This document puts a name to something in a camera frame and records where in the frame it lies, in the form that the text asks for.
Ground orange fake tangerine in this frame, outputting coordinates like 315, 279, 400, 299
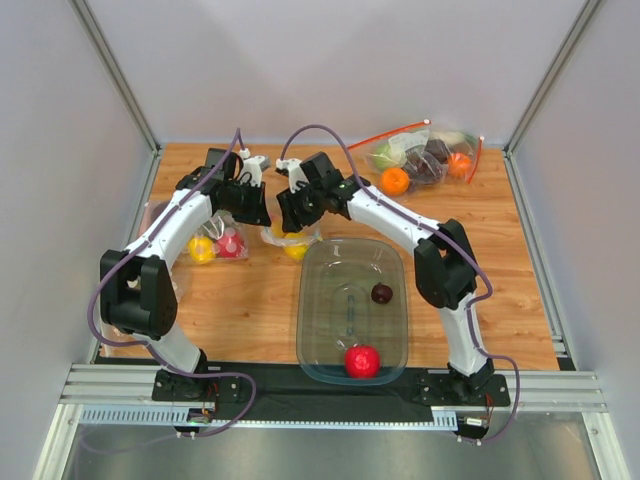
379, 167, 410, 196

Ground yellow fake pepper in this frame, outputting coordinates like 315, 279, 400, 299
187, 236, 216, 264

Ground blue zip top bag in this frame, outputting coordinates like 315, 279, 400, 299
260, 214, 322, 261

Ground fake purple grapes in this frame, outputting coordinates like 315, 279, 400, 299
402, 139, 450, 185

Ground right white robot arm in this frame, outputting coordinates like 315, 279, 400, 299
276, 152, 494, 397

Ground clear bag with mushroom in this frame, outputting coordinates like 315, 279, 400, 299
186, 211, 249, 265

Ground red zip bag back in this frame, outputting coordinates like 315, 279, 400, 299
348, 119, 484, 198

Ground clear plastic tub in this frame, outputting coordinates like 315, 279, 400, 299
296, 238, 409, 386

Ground red fake apple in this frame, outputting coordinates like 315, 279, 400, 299
344, 345, 381, 379

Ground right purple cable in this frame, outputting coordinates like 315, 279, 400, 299
280, 124, 521, 446

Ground purple cable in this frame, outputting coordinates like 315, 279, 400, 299
87, 127, 259, 441
280, 124, 521, 446

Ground clear bag far left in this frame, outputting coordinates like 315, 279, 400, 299
142, 199, 191, 304

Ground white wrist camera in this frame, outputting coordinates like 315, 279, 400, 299
275, 158, 308, 193
237, 148, 271, 187

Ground dark purple fake plum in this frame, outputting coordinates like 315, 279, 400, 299
370, 282, 394, 305

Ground green fake cabbage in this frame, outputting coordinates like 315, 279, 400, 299
372, 143, 402, 172

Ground black base strip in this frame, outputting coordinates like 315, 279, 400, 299
152, 362, 514, 423

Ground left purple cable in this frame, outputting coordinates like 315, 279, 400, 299
87, 127, 259, 441

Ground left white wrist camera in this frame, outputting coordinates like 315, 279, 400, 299
237, 148, 271, 187

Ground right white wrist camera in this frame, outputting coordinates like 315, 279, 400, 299
275, 158, 308, 193

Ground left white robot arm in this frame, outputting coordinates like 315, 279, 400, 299
89, 149, 271, 378

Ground red spotted fake mushroom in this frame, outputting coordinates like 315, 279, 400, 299
215, 227, 245, 259

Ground yellow fake lemon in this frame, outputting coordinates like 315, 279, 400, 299
270, 223, 308, 261

